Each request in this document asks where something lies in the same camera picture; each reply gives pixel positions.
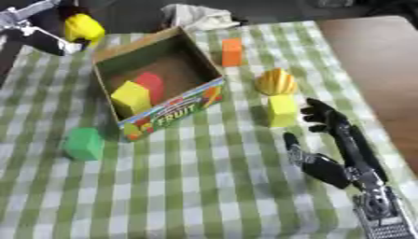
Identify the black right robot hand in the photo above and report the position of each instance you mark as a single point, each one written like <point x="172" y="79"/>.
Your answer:
<point x="333" y="146"/>

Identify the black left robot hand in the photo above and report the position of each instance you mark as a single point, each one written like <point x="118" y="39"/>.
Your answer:
<point x="46" y="40"/>

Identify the yellow toy fruit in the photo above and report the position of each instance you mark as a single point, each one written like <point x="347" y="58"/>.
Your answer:
<point x="82" y="28"/>

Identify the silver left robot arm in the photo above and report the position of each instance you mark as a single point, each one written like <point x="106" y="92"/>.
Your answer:
<point x="22" y="17"/>

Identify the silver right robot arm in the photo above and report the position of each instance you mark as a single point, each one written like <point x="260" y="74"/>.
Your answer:
<point x="384" y="214"/>

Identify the cardboard fruit box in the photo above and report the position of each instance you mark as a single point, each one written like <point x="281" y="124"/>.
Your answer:
<point x="158" y="81"/>

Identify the yellow rectangular block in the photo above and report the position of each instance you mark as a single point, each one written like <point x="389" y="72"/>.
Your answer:
<point x="282" y="110"/>

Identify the orange ridged toy fruit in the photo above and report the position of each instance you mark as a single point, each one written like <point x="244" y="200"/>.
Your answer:
<point x="276" y="82"/>

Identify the yellow block with pointed top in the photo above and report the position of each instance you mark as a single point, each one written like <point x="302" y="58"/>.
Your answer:
<point x="131" y="98"/>

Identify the green block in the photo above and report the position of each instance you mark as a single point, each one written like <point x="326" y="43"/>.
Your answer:
<point x="83" y="144"/>

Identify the red rounded block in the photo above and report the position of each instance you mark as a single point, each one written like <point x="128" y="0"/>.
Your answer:
<point x="151" y="85"/>

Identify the orange rectangular block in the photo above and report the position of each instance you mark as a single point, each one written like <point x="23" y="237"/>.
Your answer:
<point x="232" y="52"/>

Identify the crumpled grey cloth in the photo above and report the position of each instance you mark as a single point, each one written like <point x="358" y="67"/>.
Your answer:
<point x="198" y="17"/>

